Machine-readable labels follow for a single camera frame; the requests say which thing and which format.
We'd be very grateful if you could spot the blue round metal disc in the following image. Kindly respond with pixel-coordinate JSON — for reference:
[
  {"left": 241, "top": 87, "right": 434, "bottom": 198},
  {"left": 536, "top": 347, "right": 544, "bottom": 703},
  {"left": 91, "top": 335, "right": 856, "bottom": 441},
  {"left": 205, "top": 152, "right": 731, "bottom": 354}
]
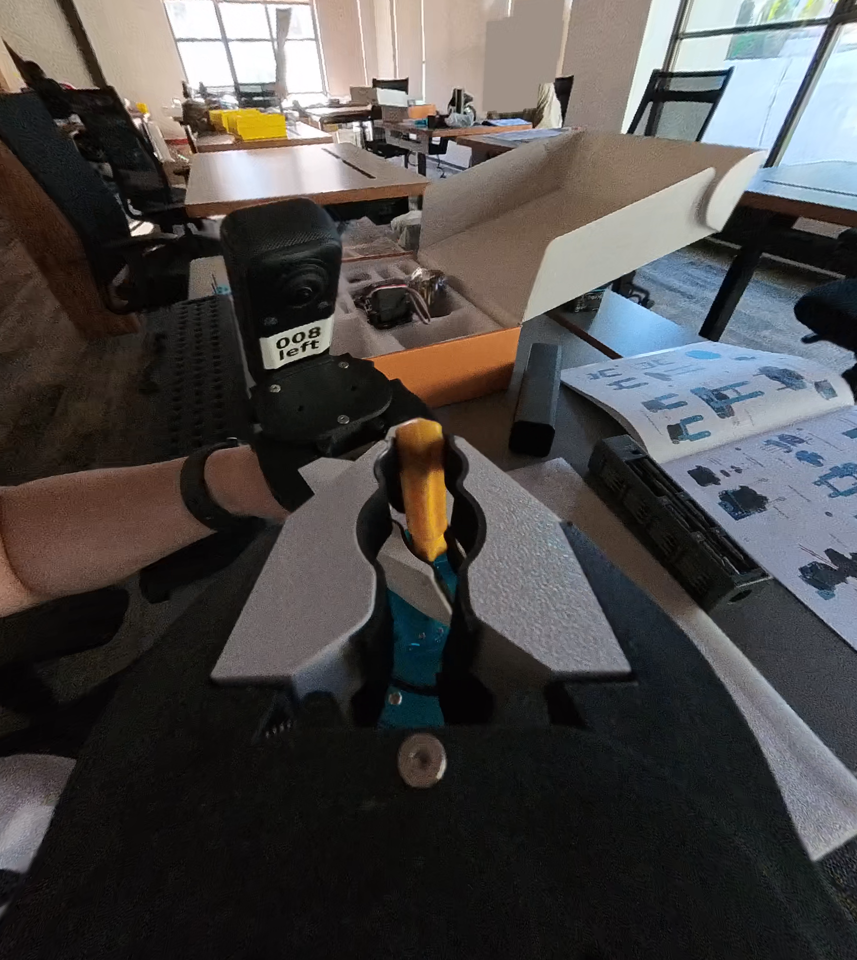
[{"left": 377, "top": 558, "right": 454, "bottom": 730}]

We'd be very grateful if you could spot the yellow handled screwdriver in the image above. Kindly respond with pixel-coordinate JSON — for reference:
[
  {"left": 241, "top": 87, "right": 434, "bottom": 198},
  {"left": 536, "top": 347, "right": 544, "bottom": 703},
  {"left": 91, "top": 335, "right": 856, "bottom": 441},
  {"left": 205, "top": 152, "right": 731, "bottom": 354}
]
[{"left": 392, "top": 417, "right": 451, "bottom": 565}]

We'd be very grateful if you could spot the orange cardboard box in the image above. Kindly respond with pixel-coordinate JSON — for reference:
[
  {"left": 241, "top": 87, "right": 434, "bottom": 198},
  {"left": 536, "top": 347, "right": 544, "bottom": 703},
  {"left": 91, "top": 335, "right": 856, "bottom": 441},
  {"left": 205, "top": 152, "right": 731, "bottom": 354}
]
[{"left": 334, "top": 127, "right": 769, "bottom": 410}]

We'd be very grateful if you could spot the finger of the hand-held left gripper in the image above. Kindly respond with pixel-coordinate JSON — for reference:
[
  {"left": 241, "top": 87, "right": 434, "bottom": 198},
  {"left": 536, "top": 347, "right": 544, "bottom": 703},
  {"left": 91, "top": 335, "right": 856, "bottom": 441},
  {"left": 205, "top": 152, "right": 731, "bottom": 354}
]
[{"left": 379, "top": 534, "right": 454, "bottom": 625}]

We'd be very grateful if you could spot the black perforated panel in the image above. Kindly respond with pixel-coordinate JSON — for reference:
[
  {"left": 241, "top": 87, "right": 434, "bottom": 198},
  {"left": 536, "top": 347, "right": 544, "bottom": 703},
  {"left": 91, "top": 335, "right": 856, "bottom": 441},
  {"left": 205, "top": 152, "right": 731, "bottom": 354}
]
[{"left": 147, "top": 294, "right": 261, "bottom": 451}]

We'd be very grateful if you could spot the wooden top table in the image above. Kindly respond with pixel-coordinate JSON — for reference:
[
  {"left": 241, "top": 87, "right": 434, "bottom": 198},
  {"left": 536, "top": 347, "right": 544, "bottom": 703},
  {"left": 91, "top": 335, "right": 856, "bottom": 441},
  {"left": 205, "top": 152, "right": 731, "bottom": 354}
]
[{"left": 184, "top": 142, "right": 430, "bottom": 219}]

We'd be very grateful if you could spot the dark grey square tube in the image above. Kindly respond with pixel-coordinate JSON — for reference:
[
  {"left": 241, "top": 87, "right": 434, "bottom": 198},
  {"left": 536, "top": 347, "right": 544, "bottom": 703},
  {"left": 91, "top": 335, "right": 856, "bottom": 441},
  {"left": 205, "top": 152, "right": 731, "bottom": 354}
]
[{"left": 508, "top": 342, "right": 565, "bottom": 457}]

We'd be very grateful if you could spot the black office chair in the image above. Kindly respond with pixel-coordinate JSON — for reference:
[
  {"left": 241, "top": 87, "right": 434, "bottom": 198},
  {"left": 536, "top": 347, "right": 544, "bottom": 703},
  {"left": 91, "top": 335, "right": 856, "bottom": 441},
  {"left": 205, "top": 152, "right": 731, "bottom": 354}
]
[
  {"left": 627, "top": 67, "right": 735, "bottom": 144},
  {"left": 61, "top": 86, "right": 190, "bottom": 234},
  {"left": 0, "top": 90, "right": 175, "bottom": 316}
]

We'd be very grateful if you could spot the person's white shirt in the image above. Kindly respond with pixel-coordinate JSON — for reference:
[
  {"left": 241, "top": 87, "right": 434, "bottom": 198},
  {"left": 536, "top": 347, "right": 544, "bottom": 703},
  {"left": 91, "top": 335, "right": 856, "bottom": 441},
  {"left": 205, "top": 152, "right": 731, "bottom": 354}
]
[{"left": 0, "top": 720, "right": 77, "bottom": 882}]

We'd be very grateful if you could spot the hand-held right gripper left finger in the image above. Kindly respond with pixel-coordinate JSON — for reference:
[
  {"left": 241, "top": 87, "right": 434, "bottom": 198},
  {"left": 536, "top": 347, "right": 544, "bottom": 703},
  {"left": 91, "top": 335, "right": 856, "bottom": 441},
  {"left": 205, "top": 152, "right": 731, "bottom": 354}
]
[{"left": 209, "top": 438, "right": 400, "bottom": 725}]

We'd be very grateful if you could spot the cluttered wooden table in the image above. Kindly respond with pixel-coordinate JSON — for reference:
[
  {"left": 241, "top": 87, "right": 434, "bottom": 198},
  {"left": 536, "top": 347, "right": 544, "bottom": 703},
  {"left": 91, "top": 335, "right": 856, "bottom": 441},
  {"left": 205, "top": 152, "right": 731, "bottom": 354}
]
[{"left": 379, "top": 116, "right": 535, "bottom": 177}]

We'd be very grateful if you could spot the open instruction booklet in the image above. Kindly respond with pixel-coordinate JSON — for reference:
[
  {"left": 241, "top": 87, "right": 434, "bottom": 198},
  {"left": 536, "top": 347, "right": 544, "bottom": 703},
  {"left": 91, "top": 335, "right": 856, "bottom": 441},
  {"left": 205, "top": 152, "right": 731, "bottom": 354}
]
[{"left": 559, "top": 341, "right": 857, "bottom": 661}]

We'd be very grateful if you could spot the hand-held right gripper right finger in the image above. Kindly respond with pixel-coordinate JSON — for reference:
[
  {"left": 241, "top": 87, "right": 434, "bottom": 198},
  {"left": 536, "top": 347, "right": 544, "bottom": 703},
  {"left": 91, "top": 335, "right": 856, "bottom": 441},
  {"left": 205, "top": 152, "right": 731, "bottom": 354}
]
[{"left": 439, "top": 437, "right": 635, "bottom": 725}]

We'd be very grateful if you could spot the servo motor with wires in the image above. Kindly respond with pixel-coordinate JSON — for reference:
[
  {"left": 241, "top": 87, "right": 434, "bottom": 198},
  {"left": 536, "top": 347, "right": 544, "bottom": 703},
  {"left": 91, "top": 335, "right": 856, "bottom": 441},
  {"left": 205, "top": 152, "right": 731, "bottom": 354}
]
[{"left": 353, "top": 268, "right": 451, "bottom": 329}]

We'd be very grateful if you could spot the black bit case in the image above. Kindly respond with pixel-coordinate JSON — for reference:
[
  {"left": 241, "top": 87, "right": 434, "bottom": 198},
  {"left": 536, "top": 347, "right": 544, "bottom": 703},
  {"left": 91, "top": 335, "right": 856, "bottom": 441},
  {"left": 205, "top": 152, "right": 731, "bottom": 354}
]
[{"left": 588, "top": 433, "right": 772, "bottom": 612}]

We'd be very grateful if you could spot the wooden pillar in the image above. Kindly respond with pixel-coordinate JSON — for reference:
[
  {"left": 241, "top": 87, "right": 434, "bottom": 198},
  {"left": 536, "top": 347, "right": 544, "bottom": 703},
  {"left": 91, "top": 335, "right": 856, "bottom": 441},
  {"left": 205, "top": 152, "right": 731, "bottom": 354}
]
[{"left": 0, "top": 0, "right": 141, "bottom": 339}]

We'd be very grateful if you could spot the person's left forearm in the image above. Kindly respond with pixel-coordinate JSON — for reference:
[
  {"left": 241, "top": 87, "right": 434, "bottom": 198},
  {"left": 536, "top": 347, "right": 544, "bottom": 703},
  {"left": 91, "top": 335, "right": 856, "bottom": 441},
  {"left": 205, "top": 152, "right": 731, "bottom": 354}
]
[{"left": 0, "top": 450, "right": 291, "bottom": 625}]

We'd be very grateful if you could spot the stack of yellow bins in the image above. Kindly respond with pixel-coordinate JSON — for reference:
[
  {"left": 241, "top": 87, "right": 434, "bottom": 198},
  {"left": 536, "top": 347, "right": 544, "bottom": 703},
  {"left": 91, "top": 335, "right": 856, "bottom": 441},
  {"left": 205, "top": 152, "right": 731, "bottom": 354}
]
[{"left": 207, "top": 108, "right": 289, "bottom": 142}]

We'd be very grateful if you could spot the dark top table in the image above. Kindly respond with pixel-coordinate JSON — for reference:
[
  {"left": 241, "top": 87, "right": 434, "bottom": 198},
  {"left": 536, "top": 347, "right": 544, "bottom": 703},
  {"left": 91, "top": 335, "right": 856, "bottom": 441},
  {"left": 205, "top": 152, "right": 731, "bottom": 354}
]
[{"left": 698, "top": 161, "right": 857, "bottom": 342}]

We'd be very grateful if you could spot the grey desk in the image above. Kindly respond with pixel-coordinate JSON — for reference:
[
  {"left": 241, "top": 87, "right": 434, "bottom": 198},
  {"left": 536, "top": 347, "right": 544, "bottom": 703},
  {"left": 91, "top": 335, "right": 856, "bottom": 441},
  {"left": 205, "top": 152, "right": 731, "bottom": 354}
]
[{"left": 188, "top": 255, "right": 857, "bottom": 777}]

